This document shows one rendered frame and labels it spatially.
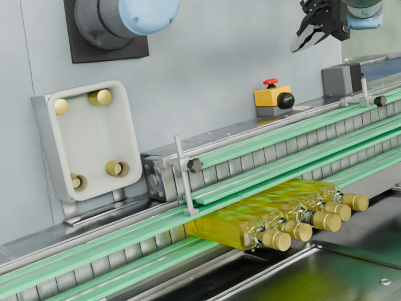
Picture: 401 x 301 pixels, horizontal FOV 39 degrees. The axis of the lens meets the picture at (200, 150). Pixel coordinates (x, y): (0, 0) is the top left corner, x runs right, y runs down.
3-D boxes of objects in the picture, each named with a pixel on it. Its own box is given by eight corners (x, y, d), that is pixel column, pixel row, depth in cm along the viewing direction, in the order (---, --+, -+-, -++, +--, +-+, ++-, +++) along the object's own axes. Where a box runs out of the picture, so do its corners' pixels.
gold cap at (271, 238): (263, 249, 108) (279, 254, 104) (260, 232, 107) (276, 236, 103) (276, 243, 110) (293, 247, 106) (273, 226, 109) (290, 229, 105)
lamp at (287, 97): (278, 110, 148) (286, 110, 146) (275, 94, 147) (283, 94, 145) (290, 107, 151) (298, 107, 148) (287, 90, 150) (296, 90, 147)
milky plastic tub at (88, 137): (55, 199, 121) (71, 205, 114) (30, 95, 116) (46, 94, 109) (125, 176, 131) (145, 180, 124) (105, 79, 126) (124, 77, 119)
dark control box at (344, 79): (323, 95, 169) (346, 94, 162) (320, 68, 168) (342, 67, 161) (341, 89, 174) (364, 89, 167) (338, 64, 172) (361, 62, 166)
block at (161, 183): (148, 199, 127) (164, 203, 122) (139, 159, 126) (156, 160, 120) (161, 194, 129) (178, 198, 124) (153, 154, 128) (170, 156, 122)
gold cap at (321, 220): (313, 230, 112) (330, 235, 109) (311, 214, 112) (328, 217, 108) (325, 225, 114) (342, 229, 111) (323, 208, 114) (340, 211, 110)
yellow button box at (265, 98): (256, 116, 154) (275, 116, 148) (252, 89, 152) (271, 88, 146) (274, 110, 158) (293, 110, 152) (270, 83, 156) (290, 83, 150)
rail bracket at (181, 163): (167, 211, 122) (201, 220, 112) (151, 135, 119) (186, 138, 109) (178, 207, 124) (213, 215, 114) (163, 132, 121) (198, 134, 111)
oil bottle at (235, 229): (187, 235, 126) (251, 254, 109) (182, 211, 125) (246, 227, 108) (207, 226, 129) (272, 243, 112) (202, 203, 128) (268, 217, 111)
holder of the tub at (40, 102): (61, 222, 122) (76, 228, 116) (30, 96, 117) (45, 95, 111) (129, 197, 132) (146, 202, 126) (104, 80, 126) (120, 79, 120)
